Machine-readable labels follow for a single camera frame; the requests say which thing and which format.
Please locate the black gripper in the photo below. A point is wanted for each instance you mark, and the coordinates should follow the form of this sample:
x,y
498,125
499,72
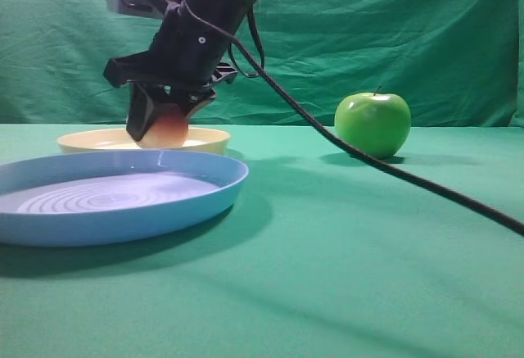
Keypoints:
x,y
182,66

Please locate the pink round peach bun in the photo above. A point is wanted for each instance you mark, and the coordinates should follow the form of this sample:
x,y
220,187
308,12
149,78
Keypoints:
x,y
169,129

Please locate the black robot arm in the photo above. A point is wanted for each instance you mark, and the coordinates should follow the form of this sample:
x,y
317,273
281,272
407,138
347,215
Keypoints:
x,y
222,16

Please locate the yellow plate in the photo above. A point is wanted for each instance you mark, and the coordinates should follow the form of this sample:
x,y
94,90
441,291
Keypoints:
x,y
198,139

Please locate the blue plate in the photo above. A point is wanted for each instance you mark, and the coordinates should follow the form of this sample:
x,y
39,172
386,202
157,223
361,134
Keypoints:
x,y
112,196

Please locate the green apple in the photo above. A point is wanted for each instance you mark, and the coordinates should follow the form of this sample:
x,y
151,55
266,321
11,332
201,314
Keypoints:
x,y
376,123

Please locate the green backdrop cloth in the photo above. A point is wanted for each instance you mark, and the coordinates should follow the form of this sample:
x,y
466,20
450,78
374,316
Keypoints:
x,y
456,62

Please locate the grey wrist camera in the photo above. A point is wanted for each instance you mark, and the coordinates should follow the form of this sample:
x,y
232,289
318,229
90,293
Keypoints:
x,y
152,9

